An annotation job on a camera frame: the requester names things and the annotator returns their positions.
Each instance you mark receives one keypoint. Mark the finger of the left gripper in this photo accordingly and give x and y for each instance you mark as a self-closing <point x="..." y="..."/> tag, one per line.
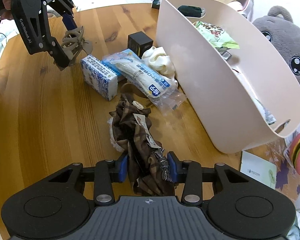
<point x="64" y="9"/>
<point x="57" y="53"/>

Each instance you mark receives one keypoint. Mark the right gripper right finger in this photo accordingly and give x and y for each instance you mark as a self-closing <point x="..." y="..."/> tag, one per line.
<point x="188" y="173"/>

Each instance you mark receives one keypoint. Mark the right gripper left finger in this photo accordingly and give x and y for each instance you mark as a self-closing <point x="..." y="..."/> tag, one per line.
<point x="107" y="172"/>

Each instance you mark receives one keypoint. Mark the blue white porcelain-pattern box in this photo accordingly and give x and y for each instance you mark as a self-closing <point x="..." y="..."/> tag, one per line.
<point x="102" y="78"/>

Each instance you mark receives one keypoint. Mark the blue white plastic packet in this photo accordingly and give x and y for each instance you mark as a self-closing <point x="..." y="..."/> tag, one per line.
<point x="160" y="90"/>

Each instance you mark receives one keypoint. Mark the white green paper card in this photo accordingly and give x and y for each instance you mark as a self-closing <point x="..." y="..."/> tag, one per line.
<point x="259" y="169"/>

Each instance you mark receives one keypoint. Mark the small black box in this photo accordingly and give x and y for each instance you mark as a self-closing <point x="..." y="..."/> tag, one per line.
<point x="139" y="43"/>

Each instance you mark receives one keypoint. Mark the silver green snack bag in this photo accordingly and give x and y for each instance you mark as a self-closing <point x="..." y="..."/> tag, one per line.
<point x="266" y="114"/>

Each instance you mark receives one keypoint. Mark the beige plastic storage basket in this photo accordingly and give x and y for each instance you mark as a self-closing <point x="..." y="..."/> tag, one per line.
<point x="218" y="89"/>

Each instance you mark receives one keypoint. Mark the cream cloth scrunchie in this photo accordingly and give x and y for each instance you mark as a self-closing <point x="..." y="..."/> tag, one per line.
<point x="158" y="60"/>

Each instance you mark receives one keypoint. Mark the dark green tissue pack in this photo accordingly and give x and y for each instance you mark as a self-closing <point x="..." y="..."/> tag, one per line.
<point x="186" y="10"/>

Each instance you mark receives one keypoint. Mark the grey cat plush toy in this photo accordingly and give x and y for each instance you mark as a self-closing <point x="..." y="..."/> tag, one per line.
<point x="278" y="28"/>

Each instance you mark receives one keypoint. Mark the red white headphones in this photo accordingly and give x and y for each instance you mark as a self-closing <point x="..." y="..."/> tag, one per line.
<point x="237" y="2"/>

